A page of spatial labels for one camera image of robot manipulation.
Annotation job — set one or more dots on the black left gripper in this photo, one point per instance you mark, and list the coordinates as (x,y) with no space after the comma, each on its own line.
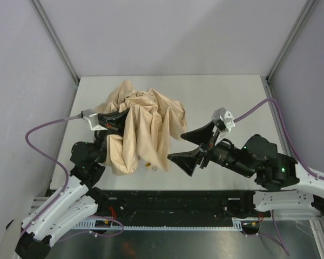
(108,125)

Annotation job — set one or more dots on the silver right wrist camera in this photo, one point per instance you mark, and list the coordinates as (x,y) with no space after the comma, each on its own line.
(223,120)

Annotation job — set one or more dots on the left aluminium corner post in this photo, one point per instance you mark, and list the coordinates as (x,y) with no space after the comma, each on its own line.
(51,33)

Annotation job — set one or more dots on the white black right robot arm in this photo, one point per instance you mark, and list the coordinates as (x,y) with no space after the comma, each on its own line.
(286,183)

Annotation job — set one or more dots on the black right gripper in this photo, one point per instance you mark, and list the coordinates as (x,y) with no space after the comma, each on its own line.
(205,149)

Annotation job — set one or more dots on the beige folding umbrella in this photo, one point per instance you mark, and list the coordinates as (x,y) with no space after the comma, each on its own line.
(152,121)

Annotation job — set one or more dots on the right aluminium corner post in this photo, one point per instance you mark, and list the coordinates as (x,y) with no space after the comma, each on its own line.
(295,31)

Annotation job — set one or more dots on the grey slotted cable duct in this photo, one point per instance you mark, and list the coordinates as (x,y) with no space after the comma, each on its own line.
(97,225)

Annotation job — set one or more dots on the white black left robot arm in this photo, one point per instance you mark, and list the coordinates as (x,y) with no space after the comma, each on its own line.
(78,197)

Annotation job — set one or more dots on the aluminium corner post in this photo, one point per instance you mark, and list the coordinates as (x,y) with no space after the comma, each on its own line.
(51,33)
(295,31)

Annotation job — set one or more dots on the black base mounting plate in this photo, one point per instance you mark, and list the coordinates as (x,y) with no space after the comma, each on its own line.
(188,207)

